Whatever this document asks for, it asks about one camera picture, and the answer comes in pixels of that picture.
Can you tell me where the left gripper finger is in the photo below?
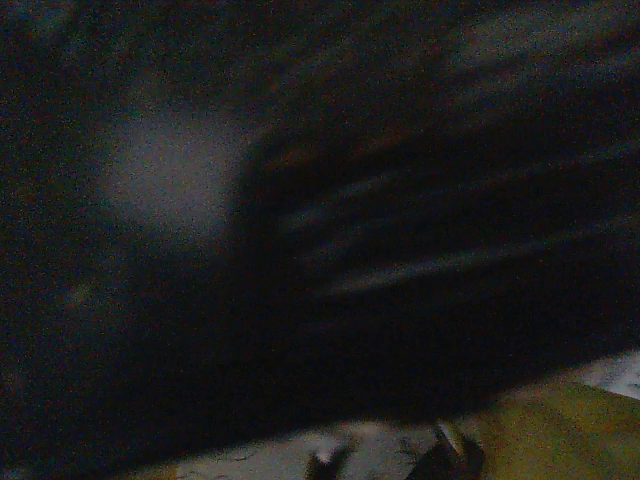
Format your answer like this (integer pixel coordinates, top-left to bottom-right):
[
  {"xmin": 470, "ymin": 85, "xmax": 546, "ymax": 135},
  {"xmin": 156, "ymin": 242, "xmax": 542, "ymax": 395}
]
[{"xmin": 469, "ymin": 380, "xmax": 640, "ymax": 480}]

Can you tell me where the starry night print tin box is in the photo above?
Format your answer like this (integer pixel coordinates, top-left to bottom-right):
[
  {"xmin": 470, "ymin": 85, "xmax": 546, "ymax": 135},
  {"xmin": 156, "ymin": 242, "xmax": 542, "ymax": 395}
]
[{"xmin": 0, "ymin": 0, "xmax": 640, "ymax": 471}]

